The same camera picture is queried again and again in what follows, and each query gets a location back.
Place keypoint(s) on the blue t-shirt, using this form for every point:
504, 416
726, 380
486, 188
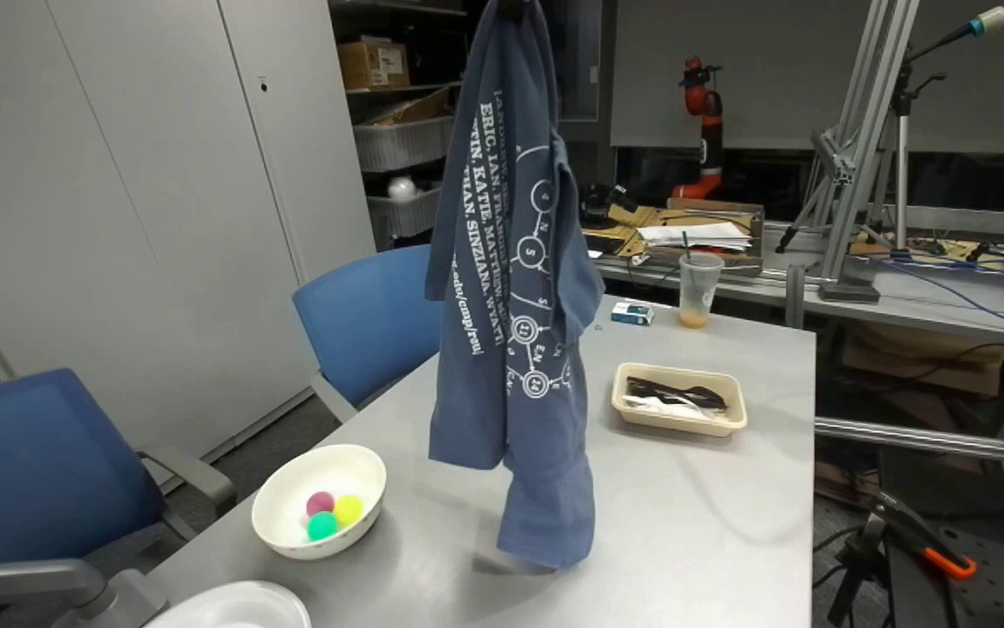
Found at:
516, 289

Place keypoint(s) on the small white blue box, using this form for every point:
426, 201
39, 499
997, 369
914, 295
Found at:
631, 314

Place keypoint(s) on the far blue chair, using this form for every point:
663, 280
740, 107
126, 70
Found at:
367, 327

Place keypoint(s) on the blue chair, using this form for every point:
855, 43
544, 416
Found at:
367, 327
73, 485

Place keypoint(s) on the black cutlery in tray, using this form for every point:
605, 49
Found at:
678, 395

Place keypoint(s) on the grey storage bin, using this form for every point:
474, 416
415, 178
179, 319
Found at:
430, 201

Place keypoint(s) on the plastic cup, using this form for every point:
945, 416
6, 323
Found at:
699, 280

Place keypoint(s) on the beige tray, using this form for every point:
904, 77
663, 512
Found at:
682, 416

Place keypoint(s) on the yellow ball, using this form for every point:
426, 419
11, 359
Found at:
351, 512

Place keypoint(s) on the pink ball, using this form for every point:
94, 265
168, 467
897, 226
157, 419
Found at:
318, 505

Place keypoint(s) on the green ball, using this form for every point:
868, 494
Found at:
323, 524

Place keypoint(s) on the cardboard box on shelf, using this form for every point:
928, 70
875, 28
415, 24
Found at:
374, 65

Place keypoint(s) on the red black clamp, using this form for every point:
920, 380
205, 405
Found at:
706, 107

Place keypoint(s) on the white bowl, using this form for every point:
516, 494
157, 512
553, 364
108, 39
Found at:
340, 467

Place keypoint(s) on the white plate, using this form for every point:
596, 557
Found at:
238, 606

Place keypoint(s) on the orange black clamp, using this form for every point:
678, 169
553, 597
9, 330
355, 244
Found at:
919, 537

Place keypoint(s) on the near blue chair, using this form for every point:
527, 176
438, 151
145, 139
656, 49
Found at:
73, 485

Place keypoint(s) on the aluminium frame stand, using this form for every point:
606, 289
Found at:
843, 155

